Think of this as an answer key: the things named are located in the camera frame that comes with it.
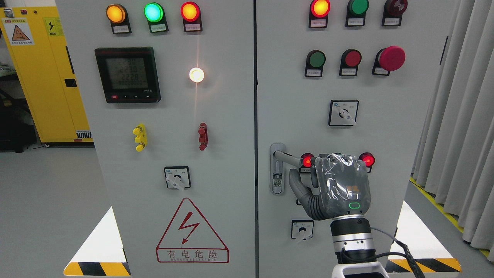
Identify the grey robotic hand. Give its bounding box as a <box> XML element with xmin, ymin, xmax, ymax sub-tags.
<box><xmin>289</xmin><ymin>153</ymin><xmax>371</xmax><ymax>220</ymax></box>

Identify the silver door handle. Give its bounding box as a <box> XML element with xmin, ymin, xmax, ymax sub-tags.
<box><xmin>270</xmin><ymin>142</ymin><xmax>303</xmax><ymax>195</ymax></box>

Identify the red-orange indicator light right door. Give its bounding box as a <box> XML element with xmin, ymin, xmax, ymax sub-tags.
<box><xmin>310</xmin><ymin>0</ymin><xmax>331</xmax><ymax>18</ymax></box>

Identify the red-orange indicator light door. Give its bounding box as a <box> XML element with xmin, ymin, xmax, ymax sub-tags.
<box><xmin>310</xmin><ymin>0</ymin><xmax>331</xmax><ymax>18</ymax></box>
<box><xmin>181</xmin><ymin>1</ymin><xmax>200</xmax><ymax>22</ymax></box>

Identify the red-orange indicator light left door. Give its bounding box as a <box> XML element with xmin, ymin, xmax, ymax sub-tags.
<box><xmin>181</xmin><ymin>1</ymin><xmax>200</xmax><ymax>22</ymax></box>

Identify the red lit indicator right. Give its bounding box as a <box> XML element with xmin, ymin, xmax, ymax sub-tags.
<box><xmin>359</xmin><ymin>153</ymin><xmax>376</xmax><ymax>168</ymax></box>

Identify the red lit indicator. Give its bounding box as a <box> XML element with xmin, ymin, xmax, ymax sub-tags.
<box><xmin>359</xmin><ymin>153</ymin><xmax>376</xmax><ymax>168</ymax></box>
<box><xmin>301</xmin><ymin>153</ymin><xmax>314</xmax><ymax>168</ymax></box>

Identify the red lit indicator left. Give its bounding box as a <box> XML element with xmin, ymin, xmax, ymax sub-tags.
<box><xmin>301</xmin><ymin>153</ymin><xmax>314</xmax><ymax>168</ymax></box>

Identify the grey curtain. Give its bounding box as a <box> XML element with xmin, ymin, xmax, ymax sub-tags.
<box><xmin>413</xmin><ymin>0</ymin><xmax>494</xmax><ymax>262</ymax></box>

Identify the red push button upper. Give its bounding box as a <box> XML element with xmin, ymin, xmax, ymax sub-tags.
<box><xmin>343</xmin><ymin>49</ymin><xmax>362</xmax><ymax>68</ymax></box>

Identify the green push button upper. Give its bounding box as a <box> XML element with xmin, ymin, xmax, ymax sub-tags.
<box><xmin>307</xmin><ymin>50</ymin><xmax>326</xmax><ymax>68</ymax></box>

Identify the red emergency stop button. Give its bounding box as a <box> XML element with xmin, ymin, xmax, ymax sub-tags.
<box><xmin>378</xmin><ymin>46</ymin><xmax>406</xmax><ymax>71</ymax></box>

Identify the red terminal connector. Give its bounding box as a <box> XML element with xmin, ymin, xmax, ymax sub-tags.
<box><xmin>198</xmin><ymin>122</ymin><xmax>208</xmax><ymax>151</ymax></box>

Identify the red high voltage warning sticker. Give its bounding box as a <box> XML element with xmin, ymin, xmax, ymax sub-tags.
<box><xmin>156</xmin><ymin>198</ymin><xmax>230</xmax><ymax>263</ymax></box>

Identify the grey electrical cabinet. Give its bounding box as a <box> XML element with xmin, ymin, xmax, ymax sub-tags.
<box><xmin>56</xmin><ymin>0</ymin><xmax>459</xmax><ymax>278</ymax></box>

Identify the dark green top indicator light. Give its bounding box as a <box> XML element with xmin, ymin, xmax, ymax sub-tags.
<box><xmin>348</xmin><ymin>0</ymin><xmax>369</xmax><ymax>17</ymax></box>

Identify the white lit indicator light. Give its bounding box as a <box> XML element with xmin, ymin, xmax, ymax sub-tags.
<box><xmin>189</xmin><ymin>67</ymin><xmax>205</xmax><ymax>83</ymax></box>

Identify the dark red buzzer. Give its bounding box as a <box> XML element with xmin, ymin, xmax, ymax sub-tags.
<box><xmin>385</xmin><ymin>0</ymin><xmax>408</xmax><ymax>17</ymax></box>

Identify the yellow terminal connector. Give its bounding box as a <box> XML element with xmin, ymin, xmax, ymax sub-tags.
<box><xmin>132</xmin><ymin>123</ymin><xmax>148</xmax><ymax>152</ymax></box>

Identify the black digital power meter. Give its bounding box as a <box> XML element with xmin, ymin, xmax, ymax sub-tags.
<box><xmin>94</xmin><ymin>46</ymin><xmax>161</xmax><ymax>103</ymax></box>

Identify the green lit indicator light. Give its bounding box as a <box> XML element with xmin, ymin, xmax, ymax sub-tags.
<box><xmin>144</xmin><ymin>2</ymin><xmax>164</xmax><ymax>23</ymax></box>

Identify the orange indicator light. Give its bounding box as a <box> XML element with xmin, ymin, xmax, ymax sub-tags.
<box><xmin>106</xmin><ymin>4</ymin><xmax>126</xmax><ymax>24</ymax></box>

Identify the yellow safety cabinet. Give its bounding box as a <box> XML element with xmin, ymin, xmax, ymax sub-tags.
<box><xmin>1</xmin><ymin>7</ymin><xmax>93</xmax><ymax>144</ymax></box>

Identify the lower left rotary switch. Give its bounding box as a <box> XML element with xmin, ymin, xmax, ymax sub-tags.
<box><xmin>291</xmin><ymin>219</ymin><xmax>314</xmax><ymax>244</ymax></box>

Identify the right door upper rotary switch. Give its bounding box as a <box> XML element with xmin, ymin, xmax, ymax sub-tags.
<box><xmin>328</xmin><ymin>100</ymin><xmax>359</xmax><ymax>127</ymax></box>

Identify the door rotary switch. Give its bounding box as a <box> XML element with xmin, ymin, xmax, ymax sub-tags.
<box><xmin>328</xmin><ymin>100</ymin><xmax>359</xmax><ymax>127</ymax></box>
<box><xmin>164</xmin><ymin>166</ymin><xmax>191</xmax><ymax>190</ymax></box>

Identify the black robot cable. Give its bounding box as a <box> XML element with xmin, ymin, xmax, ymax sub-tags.
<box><xmin>342</xmin><ymin>227</ymin><xmax>425</xmax><ymax>278</ymax></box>

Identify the left door rotary switch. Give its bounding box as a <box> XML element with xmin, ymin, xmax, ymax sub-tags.
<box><xmin>164</xmin><ymin>166</ymin><xmax>191</xmax><ymax>190</ymax></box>

